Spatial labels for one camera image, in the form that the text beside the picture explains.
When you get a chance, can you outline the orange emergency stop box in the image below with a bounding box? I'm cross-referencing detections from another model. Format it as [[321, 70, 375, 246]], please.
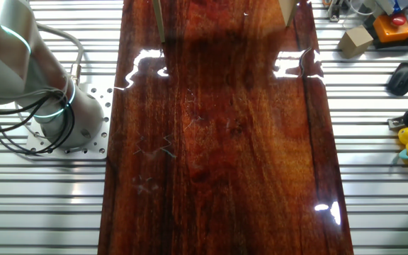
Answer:
[[373, 13, 408, 44]]

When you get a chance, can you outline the black computer mouse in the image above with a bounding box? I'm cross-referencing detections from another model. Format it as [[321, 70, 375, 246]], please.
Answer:
[[385, 62, 408, 97]]

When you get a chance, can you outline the small cardboard box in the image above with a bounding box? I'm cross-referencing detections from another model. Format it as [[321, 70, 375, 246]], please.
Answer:
[[337, 24, 375, 60]]

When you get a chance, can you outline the dark red wooden board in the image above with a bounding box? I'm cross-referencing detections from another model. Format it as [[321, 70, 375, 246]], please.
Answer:
[[96, 0, 355, 255]]

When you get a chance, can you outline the black base cable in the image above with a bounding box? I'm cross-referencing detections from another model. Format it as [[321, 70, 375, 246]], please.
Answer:
[[0, 91, 77, 157]]

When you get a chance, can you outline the thick grey base cable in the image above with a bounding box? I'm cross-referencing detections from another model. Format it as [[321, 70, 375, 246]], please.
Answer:
[[35, 23, 85, 86]]

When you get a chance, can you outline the grey device with blue label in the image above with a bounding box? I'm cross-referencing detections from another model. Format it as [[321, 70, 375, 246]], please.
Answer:
[[375, 0, 408, 16]]

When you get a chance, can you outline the small metal bracket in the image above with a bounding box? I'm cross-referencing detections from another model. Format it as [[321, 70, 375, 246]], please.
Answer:
[[327, 0, 344, 23]]

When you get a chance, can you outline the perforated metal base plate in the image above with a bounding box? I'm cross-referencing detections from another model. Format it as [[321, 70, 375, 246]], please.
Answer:
[[25, 84, 114, 159]]

